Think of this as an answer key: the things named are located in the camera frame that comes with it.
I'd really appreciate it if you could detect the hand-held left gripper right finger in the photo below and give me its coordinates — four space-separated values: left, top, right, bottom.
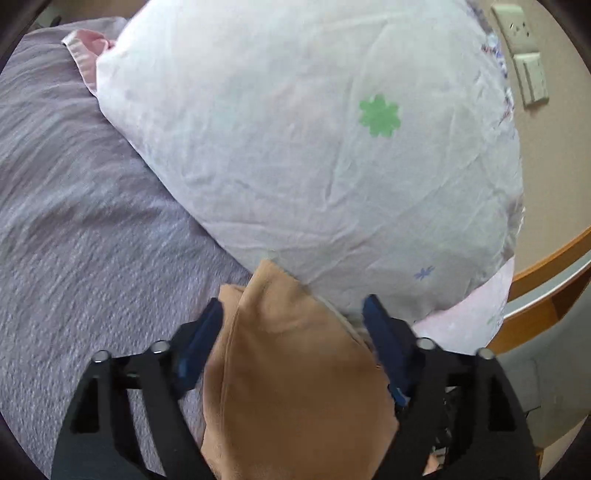
362 294 541 480

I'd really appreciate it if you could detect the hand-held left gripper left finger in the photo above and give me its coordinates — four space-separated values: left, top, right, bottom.
52 298 224 480

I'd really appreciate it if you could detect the tan small garment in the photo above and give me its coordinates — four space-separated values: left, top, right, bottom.
199 258 400 480

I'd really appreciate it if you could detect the white floral pillow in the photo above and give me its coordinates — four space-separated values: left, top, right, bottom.
61 28 515 355
96 0 526 321

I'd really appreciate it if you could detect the purple bed sheet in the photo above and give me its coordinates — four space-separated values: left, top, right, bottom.
0 17 259 478

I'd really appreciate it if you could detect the wooden bedside table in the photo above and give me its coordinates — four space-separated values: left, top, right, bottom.
485 227 591 355

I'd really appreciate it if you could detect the white wall switch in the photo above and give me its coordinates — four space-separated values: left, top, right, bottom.
512 52 550 108

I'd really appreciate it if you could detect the white wall socket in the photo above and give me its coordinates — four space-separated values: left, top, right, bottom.
491 4 534 54

